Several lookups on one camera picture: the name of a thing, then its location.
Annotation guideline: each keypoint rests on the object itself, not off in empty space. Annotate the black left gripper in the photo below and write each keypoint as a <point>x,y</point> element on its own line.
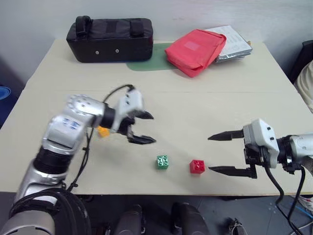
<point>127,126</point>

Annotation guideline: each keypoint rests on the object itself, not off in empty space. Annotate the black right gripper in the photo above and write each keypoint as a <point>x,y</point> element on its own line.
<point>255,155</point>

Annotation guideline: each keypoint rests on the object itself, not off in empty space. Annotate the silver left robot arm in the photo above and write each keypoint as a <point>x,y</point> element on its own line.
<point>73,122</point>

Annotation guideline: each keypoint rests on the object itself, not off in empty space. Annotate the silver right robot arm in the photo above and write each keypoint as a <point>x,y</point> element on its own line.
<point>302,147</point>

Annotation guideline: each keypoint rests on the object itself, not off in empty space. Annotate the red toy brick cube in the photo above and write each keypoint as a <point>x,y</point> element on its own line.
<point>196,167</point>

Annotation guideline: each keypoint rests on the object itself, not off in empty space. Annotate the green toy brick cube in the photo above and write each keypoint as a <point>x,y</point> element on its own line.
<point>162,162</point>

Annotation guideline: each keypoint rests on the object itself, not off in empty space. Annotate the orange toy brick cube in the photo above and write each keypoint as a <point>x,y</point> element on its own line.
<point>104,132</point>

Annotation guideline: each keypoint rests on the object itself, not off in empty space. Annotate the green mat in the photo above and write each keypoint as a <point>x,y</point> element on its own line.
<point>149,61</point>

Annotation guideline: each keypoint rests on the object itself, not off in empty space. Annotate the dark rounded shape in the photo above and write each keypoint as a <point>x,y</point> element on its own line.
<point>188,220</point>
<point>129,221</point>

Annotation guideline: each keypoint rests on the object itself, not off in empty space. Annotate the red fabric pouch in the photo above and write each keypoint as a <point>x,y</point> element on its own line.
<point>193,52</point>

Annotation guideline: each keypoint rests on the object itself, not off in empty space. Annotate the black fabric carry bag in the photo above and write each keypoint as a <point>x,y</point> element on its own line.
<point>110,41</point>

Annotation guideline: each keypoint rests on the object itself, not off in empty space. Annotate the beige cushion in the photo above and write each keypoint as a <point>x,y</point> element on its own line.
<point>305,85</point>

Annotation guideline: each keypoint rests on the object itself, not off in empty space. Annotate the silver foil packet stack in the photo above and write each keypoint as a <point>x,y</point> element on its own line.
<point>236,42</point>

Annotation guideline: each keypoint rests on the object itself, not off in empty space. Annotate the black chair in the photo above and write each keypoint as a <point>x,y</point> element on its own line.
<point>302,58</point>

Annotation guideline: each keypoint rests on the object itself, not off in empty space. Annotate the blue round object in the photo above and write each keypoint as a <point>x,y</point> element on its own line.
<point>4,93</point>

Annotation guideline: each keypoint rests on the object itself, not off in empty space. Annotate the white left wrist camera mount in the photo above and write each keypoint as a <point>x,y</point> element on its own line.
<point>130,100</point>

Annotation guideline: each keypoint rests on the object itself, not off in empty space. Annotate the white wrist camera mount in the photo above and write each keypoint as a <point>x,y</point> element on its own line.
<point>130,100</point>
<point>265,134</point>

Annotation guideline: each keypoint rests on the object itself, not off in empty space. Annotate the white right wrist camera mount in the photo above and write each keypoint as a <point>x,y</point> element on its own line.
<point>265,134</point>

